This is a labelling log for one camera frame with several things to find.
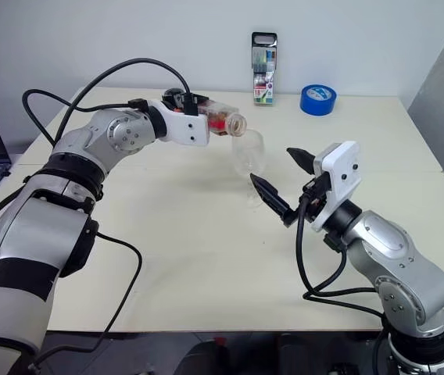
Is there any dark rounded shape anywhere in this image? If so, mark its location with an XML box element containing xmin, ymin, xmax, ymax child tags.
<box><xmin>184</xmin><ymin>337</ymin><xmax>231</xmax><ymax>375</ymax></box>

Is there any clear wine glass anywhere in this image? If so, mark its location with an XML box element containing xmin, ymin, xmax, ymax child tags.
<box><xmin>229</xmin><ymin>130</ymin><xmax>267</xmax><ymax>209</ymax></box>

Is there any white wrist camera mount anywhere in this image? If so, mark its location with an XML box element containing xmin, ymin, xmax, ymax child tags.
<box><xmin>148</xmin><ymin>98</ymin><xmax>212</xmax><ymax>148</ymax></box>
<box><xmin>310</xmin><ymin>141</ymin><xmax>362</xmax><ymax>233</ymax></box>

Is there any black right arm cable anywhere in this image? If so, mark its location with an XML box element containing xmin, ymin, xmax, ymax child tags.
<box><xmin>295</xmin><ymin>191</ymin><xmax>388</xmax><ymax>318</ymax></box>

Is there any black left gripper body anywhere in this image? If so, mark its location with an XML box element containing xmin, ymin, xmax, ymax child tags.
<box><xmin>192</xmin><ymin>93</ymin><xmax>210</xmax><ymax>116</ymax></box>

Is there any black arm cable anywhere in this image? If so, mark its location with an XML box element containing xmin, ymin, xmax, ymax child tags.
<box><xmin>53</xmin><ymin>57</ymin><xmax>199</xmax><ymax>144</ymax></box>
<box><xmin>22</xmin><ymin>88</ymin><xmax>149</xmax><ymax>146</ymax></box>
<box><xmin>28</xmin><ymin>230</ymin><xmax>144</xmax><ymax>372</ymax></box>
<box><xmin>295</xmin><ymin>191</ymin><xmax>388</xmax><ymax>318</ymax></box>

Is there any blue tape roll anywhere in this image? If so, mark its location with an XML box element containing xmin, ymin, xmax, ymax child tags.
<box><xmin>300</xmin><ymin>83</ymin><xmax>338</xmax><ymax>116</ymax></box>

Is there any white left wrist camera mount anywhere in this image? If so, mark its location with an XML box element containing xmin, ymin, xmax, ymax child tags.
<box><xmin>148</xmin><ymin>98</ymin><xmax>212</xmax><ymax>148</ymax></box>

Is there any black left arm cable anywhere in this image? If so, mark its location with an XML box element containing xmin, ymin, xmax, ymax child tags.
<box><xmin>28</xmin><ymin>230</ymin><xmax>144</xmax><ymax>372</ymax></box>
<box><xmin>53</xmin><ymin>57</ymin><xmax>199</xmax><ymax>144</ymax></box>
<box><xmin>22</xmin><ymin>88</ymin><xmax>149</xmax><ymax>146</ymax></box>

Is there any plastic bottle with red liquid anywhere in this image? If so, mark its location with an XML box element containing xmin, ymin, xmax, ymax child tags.
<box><xmin>205</xmin><ymin>99</ymin><xmax>249</xmax><ymax>139</ymax></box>

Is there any black round lid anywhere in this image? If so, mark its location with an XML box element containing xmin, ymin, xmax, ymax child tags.
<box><xmin>162</xmin><ymin>88</ymin><xmax>187</xmax><ymax>112</ymax></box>

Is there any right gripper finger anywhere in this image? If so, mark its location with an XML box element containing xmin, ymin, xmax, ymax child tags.
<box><xmin>249</xmin><ymin>173</ymin><xmax>291</xmax><ymax>220</ymax></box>
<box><xmin>286</xmin><ymin>147</ymin><xmax>317</xmax><ymax>175</ymax></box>

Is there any marker pen pack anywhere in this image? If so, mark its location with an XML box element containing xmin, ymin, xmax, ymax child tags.
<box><xmin>250</xmin><ymin>31</ymin><xmax>278</xmax><ymax>107</ymax></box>

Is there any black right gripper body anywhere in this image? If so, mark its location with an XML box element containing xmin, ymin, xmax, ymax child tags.
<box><xmin>283</xmin><ymin>173</ymin><xmax>333</xmax><ymax>227</ymax></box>

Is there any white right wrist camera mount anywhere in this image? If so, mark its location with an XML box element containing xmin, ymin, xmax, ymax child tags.
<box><xmin>310</xmin><ymin>141</ymin><xmax>362</xmax><ymax>233</ymax></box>

